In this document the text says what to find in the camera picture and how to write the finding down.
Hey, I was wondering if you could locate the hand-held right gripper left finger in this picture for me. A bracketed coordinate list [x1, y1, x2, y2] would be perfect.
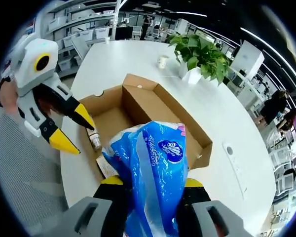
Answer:
[56, 175, 130, 237]

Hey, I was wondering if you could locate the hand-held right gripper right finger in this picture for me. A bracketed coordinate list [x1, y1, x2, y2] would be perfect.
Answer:
[172, 177, 247, 237]

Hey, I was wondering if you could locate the small clear plastic bottle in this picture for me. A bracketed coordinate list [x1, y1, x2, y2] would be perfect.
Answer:
[88, 128, 102, 151]

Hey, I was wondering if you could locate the blue plastic tissue pack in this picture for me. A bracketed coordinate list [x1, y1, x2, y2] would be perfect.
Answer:
[101, 120, 190, 237]

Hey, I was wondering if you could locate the brown cardboard shoe box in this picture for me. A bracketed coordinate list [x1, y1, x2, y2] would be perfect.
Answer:
[77, 73, 213, 183]

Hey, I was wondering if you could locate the person's left hand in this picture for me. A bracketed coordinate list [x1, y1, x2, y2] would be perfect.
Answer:
[0, 80, 20, 114]

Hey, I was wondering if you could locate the black wristband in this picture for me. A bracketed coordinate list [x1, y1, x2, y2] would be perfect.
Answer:
[0, 76, 13, 107]

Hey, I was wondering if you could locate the person's grey shirt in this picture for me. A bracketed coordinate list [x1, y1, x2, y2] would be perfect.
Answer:
[0, 108, 67, 223]

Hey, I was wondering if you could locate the white table socket panel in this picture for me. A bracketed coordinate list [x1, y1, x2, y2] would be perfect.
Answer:
[222, 141, 249, 200]

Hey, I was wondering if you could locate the white storage shelf with bins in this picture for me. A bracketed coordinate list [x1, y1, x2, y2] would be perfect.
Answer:
[45, 0, 119, 72]

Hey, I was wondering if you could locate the white paper cup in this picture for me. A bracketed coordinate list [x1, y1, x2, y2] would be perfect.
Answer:
[157, 55, 169, 70]

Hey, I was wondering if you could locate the green potted plant white pot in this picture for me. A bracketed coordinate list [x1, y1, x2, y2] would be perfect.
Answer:
[167, 33, 231, 86]

